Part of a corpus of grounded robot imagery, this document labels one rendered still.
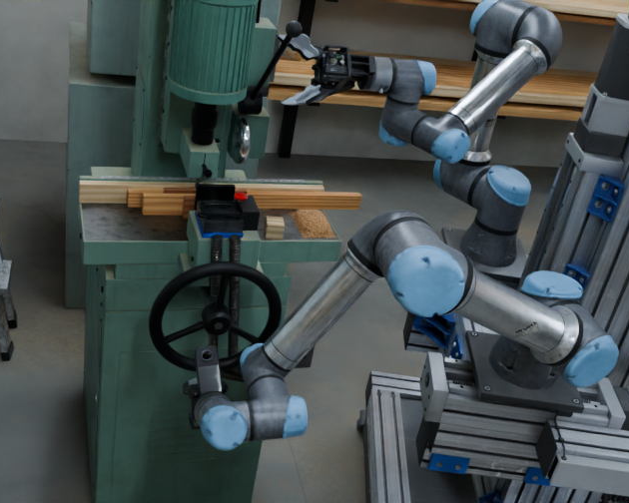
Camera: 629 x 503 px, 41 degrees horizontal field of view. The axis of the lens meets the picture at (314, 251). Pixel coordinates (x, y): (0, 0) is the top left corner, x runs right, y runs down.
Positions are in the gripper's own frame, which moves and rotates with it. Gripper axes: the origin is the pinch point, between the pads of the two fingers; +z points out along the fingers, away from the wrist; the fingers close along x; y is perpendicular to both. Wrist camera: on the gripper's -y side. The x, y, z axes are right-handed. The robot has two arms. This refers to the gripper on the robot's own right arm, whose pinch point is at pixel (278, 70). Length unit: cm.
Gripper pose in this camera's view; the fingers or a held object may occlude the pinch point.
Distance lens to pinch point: 183.7
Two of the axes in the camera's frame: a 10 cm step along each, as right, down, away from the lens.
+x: 0.6, 9.8, -1.8
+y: 3.1, -1.9, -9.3
